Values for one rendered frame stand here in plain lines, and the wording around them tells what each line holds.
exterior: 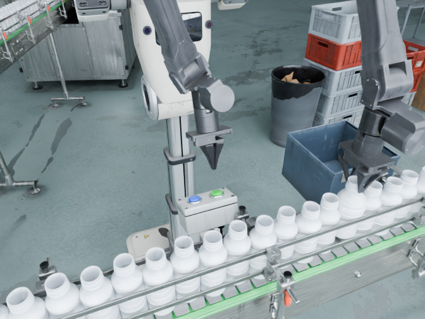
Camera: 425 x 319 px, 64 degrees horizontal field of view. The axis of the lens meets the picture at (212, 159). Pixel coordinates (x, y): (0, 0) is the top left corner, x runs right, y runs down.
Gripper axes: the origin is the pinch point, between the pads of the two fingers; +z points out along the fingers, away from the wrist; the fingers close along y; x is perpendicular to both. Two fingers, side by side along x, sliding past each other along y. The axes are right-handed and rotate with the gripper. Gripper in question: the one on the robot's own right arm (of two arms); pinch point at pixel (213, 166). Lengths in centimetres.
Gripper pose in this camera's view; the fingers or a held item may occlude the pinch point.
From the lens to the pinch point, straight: 84.7
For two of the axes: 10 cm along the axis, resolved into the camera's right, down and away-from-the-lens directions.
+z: 1.3, 9.5, 2.8
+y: 9.3, -2.2, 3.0
